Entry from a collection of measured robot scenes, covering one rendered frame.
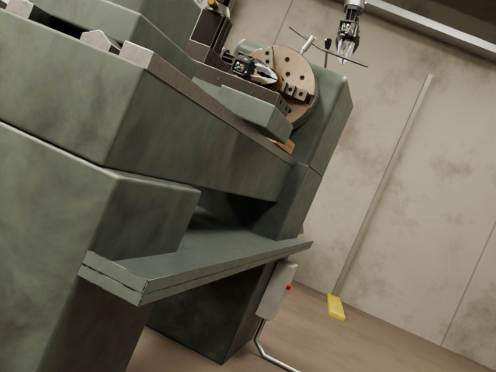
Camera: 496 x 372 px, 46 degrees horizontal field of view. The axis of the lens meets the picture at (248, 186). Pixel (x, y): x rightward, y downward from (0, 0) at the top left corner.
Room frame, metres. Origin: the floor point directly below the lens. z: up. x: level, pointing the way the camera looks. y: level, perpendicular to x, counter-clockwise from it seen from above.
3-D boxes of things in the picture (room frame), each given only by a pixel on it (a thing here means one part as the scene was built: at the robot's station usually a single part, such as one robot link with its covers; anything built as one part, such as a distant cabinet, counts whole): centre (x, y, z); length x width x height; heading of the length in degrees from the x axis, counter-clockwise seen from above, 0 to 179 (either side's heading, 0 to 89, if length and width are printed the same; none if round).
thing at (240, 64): (2.06, 0.21, 1.08); 0.12 x 0.09 x 0.08; 76
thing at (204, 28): (1.66, 0.26, 1.07); 0.07 x 0.07 x 0.10; 77
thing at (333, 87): (2.65, -0.02, 1.06); 0.59 x 0.48 x 0.39; 167
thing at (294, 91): (2.16, -0.02, 1.08); 0.12 x 0.11 x 0.05; 77
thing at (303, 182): (2.65, -0.02, 0.43); 0.60 x 0.48 x 0.86; 167
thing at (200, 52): (1.69, 0.26, 1.00); 0.20 x 0.10 x 0.05; 167
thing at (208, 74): (1.65, 0.21, 0.95); 0.43 x 0.18 x 0.04; 77
